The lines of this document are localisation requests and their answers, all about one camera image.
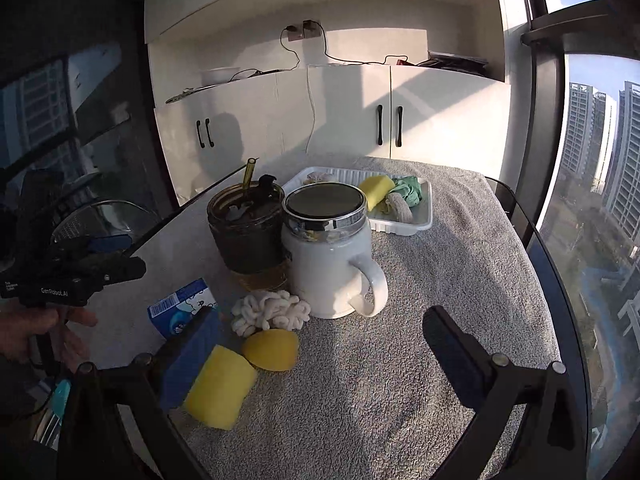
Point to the tall apartment building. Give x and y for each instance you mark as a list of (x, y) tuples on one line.
[(625, 150)]

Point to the grey flat object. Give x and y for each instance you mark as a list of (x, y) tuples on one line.
[(185, 95)]

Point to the yellow glass straw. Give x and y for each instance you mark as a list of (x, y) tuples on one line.
[(249, 175)]

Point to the white lower cabinet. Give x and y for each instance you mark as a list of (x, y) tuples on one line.
[(450, 120)]

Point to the yellow square sponge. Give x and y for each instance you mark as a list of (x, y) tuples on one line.
[(220, 390)]

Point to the dark window frame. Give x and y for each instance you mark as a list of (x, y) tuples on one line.
[(542, 135)]

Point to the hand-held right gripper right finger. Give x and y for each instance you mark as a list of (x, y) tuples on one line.
[(450, 355)]

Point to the dark bag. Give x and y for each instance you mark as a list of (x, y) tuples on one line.
[(455, 61)]

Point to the dark glass cup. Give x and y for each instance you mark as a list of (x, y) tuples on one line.
[(245, 240)]

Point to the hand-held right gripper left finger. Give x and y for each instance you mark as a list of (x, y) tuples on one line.
[(192, 355)]

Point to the yellow lemon-shaped sponge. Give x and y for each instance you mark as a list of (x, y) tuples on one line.
[(272, 350)]

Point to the twin-top apartment building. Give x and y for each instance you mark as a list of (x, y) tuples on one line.
[(585, 130)]

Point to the wall outlet with plug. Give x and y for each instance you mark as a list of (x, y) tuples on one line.
[(296, 33)]

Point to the large yellow sponge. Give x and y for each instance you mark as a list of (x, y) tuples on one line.
[(375, 189)]

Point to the white mug with chrome lid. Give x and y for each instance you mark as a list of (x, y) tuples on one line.
[(320, 270)]

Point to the green cloth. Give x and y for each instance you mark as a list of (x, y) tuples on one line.
[(410, 187)]

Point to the small red item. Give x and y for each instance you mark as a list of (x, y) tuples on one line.
[(406, 62)]

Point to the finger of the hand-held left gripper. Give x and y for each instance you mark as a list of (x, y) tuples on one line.
[(115, 270), (107, 245)]

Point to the blue and white carton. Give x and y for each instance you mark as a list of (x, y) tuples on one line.
[(175, 310)]

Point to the white knitted pad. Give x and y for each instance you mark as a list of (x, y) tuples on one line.
[(400, 208)]

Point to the teal object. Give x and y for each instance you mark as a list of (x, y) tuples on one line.
[(62, 399)]

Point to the black charger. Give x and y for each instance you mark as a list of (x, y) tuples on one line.
[(311, 28)]

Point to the white chenille scrunchie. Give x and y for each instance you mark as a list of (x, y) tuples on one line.
[(270, 310)]

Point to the person's left hand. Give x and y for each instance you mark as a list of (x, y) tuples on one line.
[(20, 330)]

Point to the white plastic tray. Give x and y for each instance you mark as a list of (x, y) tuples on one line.
[(400, 226)]

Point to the metal frame chair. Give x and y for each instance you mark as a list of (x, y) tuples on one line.
[(80, 225)]

